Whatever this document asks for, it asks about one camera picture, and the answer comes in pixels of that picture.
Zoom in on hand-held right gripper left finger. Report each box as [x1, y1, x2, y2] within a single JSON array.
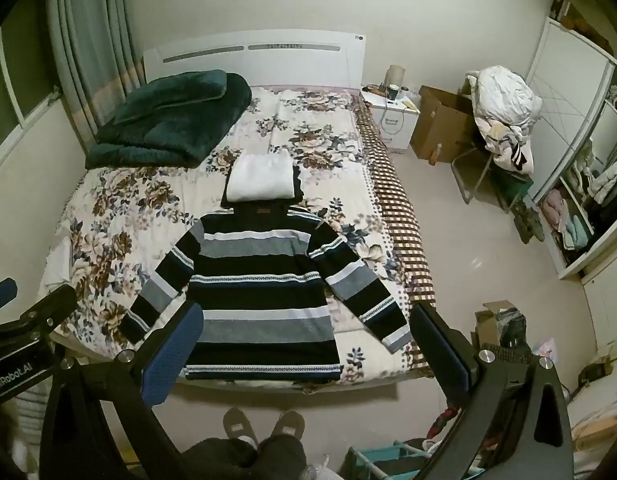
[[38, 300, 205, 480]]

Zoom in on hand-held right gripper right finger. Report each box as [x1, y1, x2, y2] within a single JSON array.
[[409, 301, 574, 480]]

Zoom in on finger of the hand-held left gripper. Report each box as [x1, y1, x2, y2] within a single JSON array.
[[0, 278, 18, 314]]

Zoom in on striped knit sweater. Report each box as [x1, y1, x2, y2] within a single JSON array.
[[119, 204, 413, 382]]

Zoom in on pink folded clothes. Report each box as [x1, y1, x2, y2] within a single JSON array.
[[537, 189, 570, 233]]

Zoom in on light teal folded clothes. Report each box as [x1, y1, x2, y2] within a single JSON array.
[[562, 214, 595, 252]]

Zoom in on pile of clothes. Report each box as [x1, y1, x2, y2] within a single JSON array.
[[463, 65, 544, 173]]

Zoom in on small open cardboard box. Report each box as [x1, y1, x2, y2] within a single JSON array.
[[475, 300, 530, 357]]

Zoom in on red item on floor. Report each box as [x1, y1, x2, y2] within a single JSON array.
[[422, 404, 458, 442]]

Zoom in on teal drying rack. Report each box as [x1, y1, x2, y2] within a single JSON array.
[[345, 437, 485, 480]]

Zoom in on person's legs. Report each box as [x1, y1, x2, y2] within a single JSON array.
[[181, 434, 309, 480]]

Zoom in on person's right slipper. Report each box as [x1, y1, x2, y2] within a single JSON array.
[[272, 410, 307, 442]]

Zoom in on brown checked mattress cover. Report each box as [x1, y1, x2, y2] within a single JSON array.
[[358, 94, 437, 378]]

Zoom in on pair of floor slippers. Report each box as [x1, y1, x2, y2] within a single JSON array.
[[512, 199, 545, 244]]

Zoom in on folding chair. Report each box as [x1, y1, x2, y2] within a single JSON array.
[[451, 142, 533, 211]]

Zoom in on white folded sweater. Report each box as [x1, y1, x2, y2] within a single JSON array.
[[226, 152, 295, 204]]

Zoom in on large cardboard box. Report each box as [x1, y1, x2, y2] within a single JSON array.
[[409, 85, 481, 164]]

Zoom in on white nightstand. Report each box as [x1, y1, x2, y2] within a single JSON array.
[[361, 87, 421, 155]]

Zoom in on dark green folded blanket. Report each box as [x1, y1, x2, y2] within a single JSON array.
[[84, 69, 252, 170]]

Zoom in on hanging white jackets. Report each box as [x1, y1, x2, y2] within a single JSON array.
[[582, 147, 617, 203]]

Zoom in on grey-green curtain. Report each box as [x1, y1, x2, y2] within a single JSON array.
[[46, 0, 145, 147]]

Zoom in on white bed headboard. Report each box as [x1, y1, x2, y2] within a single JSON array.
[[142, 29, 367, 92]]

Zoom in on white wardrobe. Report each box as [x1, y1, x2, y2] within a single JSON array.
[[525, 15, 617, 281]]

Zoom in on clutter atop wardrobe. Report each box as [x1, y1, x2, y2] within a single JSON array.
[[549, 0, 615, 52]]

